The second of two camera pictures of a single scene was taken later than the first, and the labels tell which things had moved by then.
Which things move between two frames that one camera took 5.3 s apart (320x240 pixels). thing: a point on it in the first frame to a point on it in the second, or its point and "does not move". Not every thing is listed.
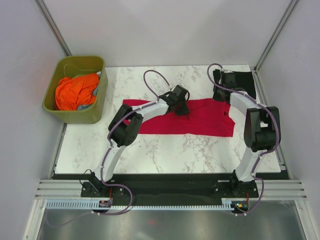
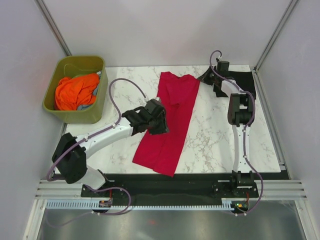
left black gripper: [185, 111] to [163, 127]
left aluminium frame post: [42, 5] does not move
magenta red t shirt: [208, 117] to [177, 95]
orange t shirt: [72, 92] does not move
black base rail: [170, 189] does not move
